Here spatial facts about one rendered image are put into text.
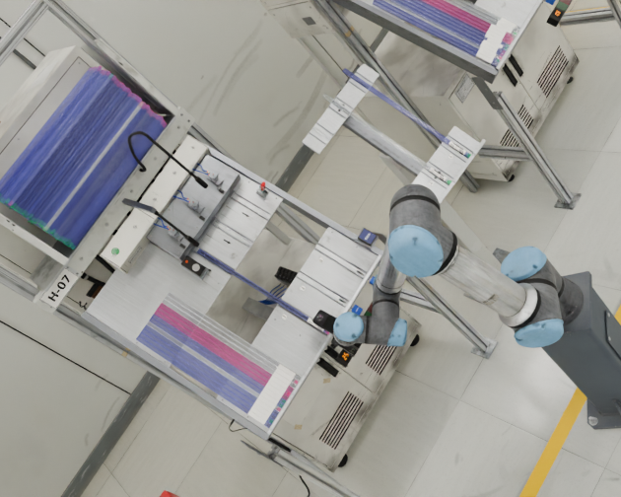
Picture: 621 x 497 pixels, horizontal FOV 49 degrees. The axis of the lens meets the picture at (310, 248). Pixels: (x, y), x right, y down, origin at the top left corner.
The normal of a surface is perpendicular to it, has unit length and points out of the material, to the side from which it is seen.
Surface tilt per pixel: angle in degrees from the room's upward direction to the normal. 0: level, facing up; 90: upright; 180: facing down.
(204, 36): 90
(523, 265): 8
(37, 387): 90
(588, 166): 0
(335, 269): 46
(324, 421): 90
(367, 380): 90
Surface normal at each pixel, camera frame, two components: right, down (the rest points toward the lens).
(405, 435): -0.62, -0.55
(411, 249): -0.18, 0.71
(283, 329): -0.02, -0.25
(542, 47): 0.57, 0.17
